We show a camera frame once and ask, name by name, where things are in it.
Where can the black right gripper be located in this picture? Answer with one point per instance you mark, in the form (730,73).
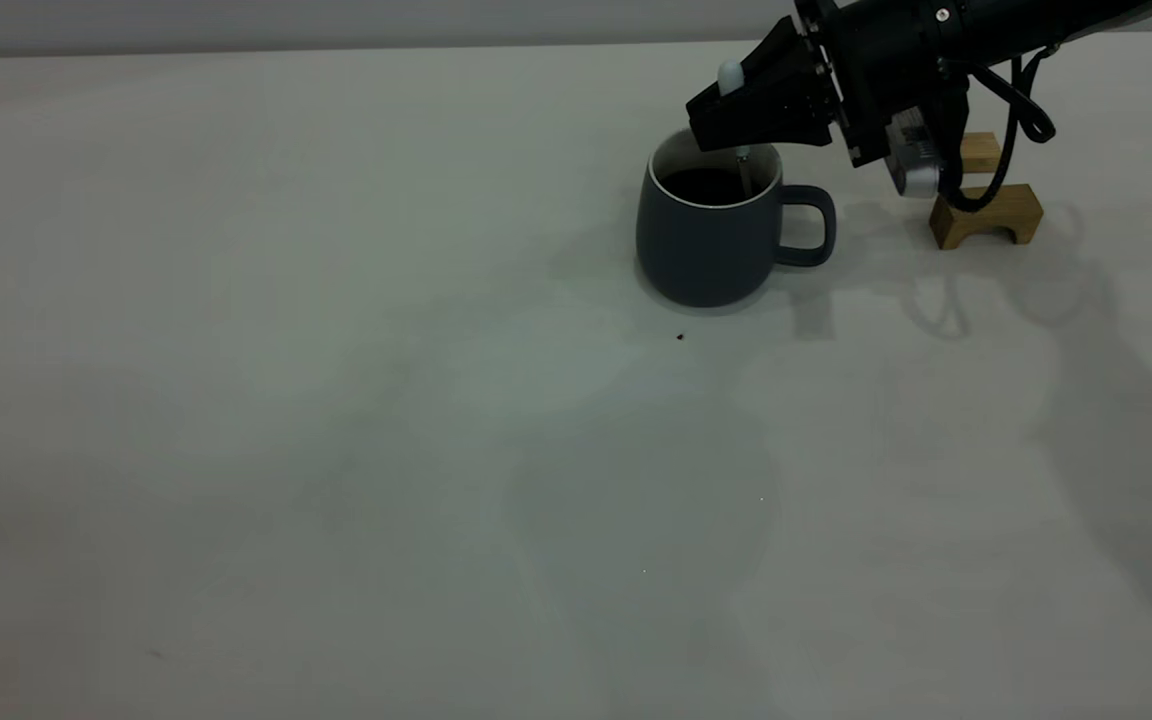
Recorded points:
(881,70)

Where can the dark grey ceramic mug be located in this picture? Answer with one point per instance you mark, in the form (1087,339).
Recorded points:
(701,250)

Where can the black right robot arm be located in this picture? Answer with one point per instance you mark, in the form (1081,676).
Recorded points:
(1036,18)

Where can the flat rectangular wooden block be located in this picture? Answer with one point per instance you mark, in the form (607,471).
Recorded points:
(982,152)

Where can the arched wooden block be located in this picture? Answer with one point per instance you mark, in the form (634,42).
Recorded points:
(1011,208)

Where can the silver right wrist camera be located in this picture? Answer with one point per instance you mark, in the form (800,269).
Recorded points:
(911,155)

